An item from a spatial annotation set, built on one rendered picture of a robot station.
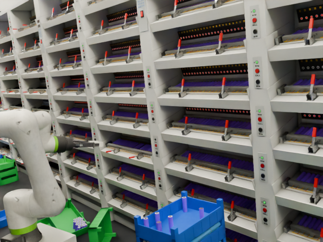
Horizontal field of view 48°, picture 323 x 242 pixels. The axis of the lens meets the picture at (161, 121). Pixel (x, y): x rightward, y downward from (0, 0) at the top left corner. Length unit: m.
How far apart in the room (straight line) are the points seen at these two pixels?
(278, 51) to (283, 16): 0.18
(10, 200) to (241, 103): 1.11
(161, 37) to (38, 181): 0.96
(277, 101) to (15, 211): 1.22
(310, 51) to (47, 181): 1.17
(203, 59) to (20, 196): 1.03
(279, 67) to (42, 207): 1.17
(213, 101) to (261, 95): 0.26
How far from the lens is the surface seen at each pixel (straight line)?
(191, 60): 1.72
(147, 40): 1.96
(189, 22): 1.73
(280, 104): 1.44
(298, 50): 1.39
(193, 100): 1.74
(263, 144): 1.52
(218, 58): 1.61
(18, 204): 1.78
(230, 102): 1.58
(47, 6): 3.23
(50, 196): 1.69
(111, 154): 2.47
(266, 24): 1.46
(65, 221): 2.74
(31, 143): 1.58
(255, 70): 1.48
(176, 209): 1.57
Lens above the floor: 1.12
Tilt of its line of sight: 10 degrees down
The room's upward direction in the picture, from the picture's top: 6 degrees counter-clockwise
